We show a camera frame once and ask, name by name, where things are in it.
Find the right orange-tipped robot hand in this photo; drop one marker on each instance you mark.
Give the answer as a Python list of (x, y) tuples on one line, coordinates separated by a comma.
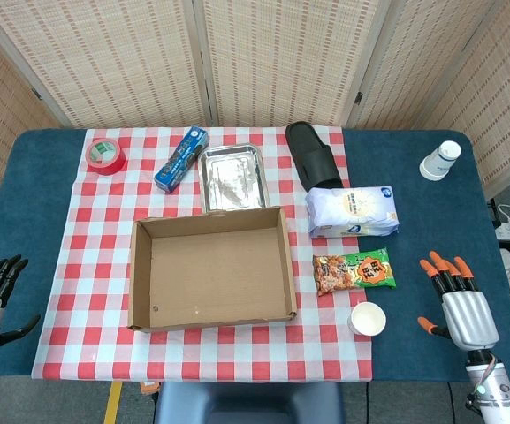
[(469, 315)]

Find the white paper cup blue stripe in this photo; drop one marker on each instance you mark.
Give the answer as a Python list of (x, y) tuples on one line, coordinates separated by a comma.
[(367, 319)]

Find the green snack bag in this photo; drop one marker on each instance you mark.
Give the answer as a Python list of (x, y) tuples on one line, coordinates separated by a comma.
[(354, 274)]

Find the white tissue pack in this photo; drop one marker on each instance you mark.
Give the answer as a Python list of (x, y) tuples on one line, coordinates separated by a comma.
[(352, 212)]

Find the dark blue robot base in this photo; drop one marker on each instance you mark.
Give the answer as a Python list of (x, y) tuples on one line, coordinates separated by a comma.
[(248, 403)]

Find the red white checkered tablecloth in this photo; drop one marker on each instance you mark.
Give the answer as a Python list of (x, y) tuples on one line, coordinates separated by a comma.
[(104, 265)]

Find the brown cardboard box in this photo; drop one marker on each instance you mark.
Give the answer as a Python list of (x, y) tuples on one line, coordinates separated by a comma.
[(212, 269)]

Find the blue cling wrap box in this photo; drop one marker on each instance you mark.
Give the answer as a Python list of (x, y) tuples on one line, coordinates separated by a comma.
[(181, 160)]

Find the blue table cover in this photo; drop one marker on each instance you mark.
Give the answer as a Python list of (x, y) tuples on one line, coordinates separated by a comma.
[(436, 221)]

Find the stack of white paper cups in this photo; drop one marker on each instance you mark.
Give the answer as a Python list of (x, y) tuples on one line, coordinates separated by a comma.
[(439, 161)]

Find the small orange object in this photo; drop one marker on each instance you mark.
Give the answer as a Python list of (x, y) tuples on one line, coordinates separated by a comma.
[(148, 388)]

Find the red tape roll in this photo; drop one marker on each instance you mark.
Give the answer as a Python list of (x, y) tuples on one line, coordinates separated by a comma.
[(105, 156)]

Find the black slipper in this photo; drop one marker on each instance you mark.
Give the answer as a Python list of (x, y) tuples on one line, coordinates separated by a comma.
[(314, 159)]

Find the silver metal tray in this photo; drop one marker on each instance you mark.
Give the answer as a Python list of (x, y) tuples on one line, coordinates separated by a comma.
[(232, 179)]

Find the woven folding screen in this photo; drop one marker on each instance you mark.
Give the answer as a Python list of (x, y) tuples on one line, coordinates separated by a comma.
[(272, 57)]

